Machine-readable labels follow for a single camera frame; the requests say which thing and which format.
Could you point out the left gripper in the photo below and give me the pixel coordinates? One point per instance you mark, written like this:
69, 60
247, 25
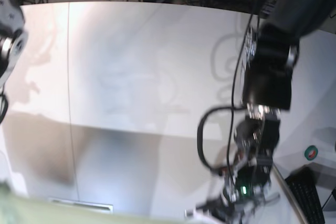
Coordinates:
238, 204

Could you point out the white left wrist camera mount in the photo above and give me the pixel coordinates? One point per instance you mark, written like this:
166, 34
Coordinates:
197, 216

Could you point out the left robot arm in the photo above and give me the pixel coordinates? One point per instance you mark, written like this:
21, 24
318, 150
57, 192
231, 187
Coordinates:
272, 52

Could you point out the black keyboard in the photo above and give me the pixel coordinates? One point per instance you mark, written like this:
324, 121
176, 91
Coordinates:
302, 184

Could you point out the green tape roll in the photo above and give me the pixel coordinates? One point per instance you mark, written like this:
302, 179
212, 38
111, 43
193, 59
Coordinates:
311, 152

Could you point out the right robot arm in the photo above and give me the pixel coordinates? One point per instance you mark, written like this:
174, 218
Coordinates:
13, 42

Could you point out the green t-shirt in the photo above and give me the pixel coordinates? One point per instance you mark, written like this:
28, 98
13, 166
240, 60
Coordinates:
20, 209

